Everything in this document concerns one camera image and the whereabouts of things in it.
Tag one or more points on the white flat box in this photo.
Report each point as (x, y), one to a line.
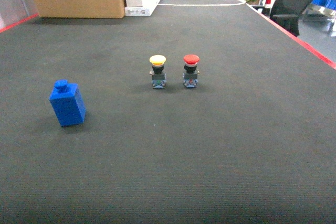
(145, 11)

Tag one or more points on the blue block part with knob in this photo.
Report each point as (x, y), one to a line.
(67, 103)

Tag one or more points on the yellow mushroom push button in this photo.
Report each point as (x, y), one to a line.
(158, 75)

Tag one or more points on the red mushroom push button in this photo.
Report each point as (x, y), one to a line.
(190, 75)

